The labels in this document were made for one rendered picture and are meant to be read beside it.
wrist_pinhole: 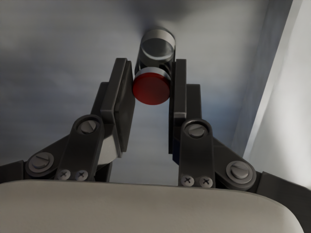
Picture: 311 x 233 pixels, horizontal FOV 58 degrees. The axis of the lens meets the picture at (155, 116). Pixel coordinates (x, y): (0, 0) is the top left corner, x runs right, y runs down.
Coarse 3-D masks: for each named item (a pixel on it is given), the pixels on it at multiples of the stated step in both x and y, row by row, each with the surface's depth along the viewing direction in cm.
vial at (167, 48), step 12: (144, 36) 17; (156, 36) 16; (168, 36) 17; (144, 48) 16; (156, 48) 15; (168, 48) 16; (144, 60) 15; (156, 60) 15; (168, 60) 15; (144, 72) 14; (156, 72) 14; (168, 72) 15
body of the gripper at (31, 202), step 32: (0, 192) 8; (32, 192) 8; (64, 192) 8; (96, 192) 8; (128, 192) 8; (160, 192) 8; (192, 192) 8; (224, 192) 8; (0, 224) 8; (32, 224) 7; (64, 224) 7; (96, 224) 7; (128, 224) 7; (160, 224) 7; (192, 224) 7; (224, 224) 7; (256, 224) 7; (288, 224) 7
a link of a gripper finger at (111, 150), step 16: (128, 64) 14; (112, 80) 13; (128, 80) 14; (96, 96) 13; (112, 96) 12; (128, 96) 14; (96, 112) 12; (112, 112) 11; (128, 112) 14; (112, 128) 12; (128, 128) 14; (64, 144) 11; (112, 144) 12; (32, 160) 10; (48, 160) 10; (112, 160) 12; (32, 176) 10; (48, 176) 10
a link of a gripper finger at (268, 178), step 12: (264, 180) 10; (276, 180) 10; (252, 192) 10; (264, 192) 10; (276, 192) 10; (288, 192) 10; (300, 192) 10; (288, 204) 9; (300, 204) 9; (300, 216) 9
